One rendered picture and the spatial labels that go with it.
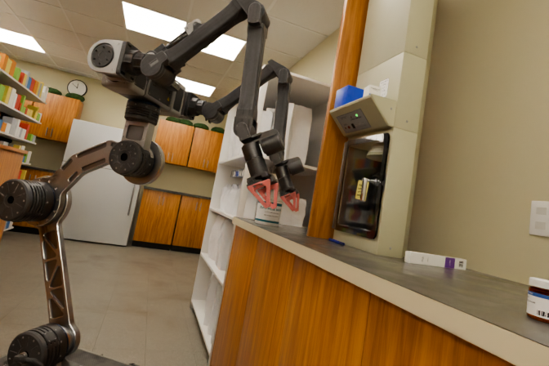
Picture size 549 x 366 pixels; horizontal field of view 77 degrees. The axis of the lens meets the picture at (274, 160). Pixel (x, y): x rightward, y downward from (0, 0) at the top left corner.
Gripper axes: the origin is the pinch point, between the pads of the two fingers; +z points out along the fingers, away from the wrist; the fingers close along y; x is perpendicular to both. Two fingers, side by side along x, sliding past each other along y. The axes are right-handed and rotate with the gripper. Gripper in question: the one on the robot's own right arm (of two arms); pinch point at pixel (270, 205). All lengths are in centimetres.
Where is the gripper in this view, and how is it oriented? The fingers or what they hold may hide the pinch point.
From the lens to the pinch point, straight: 104.0
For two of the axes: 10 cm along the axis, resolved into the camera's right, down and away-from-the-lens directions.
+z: 3.2, 9.2, -2.2
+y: 2.0, 1.6, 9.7
